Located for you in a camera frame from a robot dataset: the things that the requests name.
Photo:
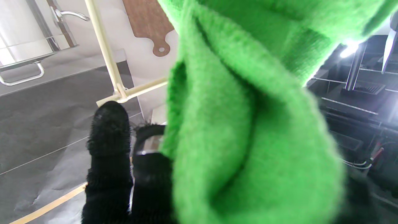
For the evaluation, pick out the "green microfibre towel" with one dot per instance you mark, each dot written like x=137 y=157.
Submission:
x=248 y=124

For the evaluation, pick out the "wooden hanging rack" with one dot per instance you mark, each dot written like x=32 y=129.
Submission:
x=104 y=46

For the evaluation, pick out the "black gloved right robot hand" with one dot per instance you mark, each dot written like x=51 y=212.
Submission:
x=108 y=161

